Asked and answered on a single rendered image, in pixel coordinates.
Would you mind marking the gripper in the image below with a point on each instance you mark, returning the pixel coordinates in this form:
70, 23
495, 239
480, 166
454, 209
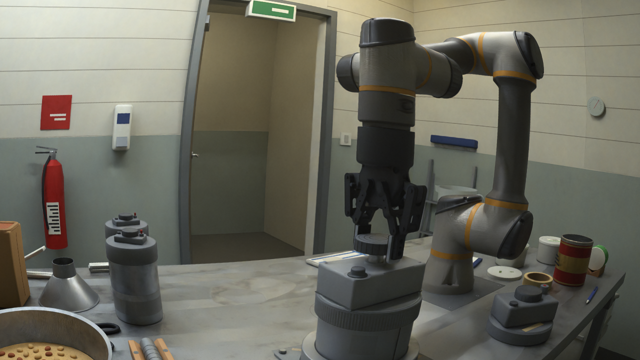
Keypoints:
385, 150

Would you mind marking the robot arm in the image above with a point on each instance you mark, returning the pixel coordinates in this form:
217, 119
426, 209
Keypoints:
510, 130

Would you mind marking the dark grey ribbed knob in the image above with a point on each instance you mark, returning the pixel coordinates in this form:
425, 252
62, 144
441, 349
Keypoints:
371, 244

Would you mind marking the dark grey release button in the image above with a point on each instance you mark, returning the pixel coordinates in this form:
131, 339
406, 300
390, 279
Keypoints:
357, 272

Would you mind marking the dark grey round knob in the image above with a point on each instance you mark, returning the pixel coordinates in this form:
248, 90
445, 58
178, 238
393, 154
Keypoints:
528, 293

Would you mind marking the grey pump lid with label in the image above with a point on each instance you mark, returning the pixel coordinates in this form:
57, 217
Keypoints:
522, 320

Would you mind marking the short grey lidded canister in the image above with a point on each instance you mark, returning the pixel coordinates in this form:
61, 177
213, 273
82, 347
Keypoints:
125, 225

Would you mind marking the tall grey lidded canister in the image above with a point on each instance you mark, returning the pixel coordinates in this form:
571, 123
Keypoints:
134, 280

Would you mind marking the white flat disc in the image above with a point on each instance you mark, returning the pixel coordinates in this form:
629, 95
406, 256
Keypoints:
504, 273

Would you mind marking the white cup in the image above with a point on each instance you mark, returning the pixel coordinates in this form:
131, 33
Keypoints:
515, 261

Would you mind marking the tan tape roll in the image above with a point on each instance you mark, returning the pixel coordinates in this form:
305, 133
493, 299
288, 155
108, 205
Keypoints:
530, 281

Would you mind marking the white jar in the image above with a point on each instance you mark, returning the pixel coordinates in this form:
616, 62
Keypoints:
548, 251

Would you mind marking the red and gold tin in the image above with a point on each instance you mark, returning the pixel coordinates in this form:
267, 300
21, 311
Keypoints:
572, 262

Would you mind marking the green and white round dispenser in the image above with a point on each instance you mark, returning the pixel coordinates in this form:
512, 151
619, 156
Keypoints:
597, 257

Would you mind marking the green exit sign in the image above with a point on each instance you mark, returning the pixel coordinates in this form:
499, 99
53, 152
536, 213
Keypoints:
270, 10

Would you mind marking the small grey stacked plates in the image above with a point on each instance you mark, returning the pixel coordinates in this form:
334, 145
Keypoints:
99, 267

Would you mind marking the red fire extinguisher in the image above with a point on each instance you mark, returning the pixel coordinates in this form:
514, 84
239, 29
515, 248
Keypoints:
55, 205

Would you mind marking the grey metal funnel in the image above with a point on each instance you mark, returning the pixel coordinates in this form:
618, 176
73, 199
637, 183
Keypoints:
67, 292

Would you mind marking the grey metal bar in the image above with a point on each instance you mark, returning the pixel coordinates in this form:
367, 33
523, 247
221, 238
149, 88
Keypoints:
39, 274

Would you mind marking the white stick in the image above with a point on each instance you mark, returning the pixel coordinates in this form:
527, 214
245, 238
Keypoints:
34, 253

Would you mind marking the metal bowl of beans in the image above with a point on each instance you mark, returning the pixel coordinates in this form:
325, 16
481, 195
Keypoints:
45, 332

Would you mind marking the brown wooden block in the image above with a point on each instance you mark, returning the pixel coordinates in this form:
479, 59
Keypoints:
11, 265

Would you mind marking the grey frame cart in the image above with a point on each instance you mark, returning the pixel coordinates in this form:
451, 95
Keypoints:
429, 210

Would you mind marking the white wall switch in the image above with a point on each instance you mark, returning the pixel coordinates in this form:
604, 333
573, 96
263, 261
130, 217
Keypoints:
345, 139

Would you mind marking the blue wall bar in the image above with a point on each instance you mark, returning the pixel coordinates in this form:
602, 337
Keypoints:
454, 141

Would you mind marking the grey door frame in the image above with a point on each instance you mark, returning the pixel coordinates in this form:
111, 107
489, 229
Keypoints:
186, 150

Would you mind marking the round white wall gauge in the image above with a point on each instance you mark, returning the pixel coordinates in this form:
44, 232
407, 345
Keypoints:
596, 106

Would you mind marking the white wall dispenser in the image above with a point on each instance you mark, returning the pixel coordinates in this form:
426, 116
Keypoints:
122, 127

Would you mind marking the red wall sign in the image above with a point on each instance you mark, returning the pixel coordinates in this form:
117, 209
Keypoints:
56, 112

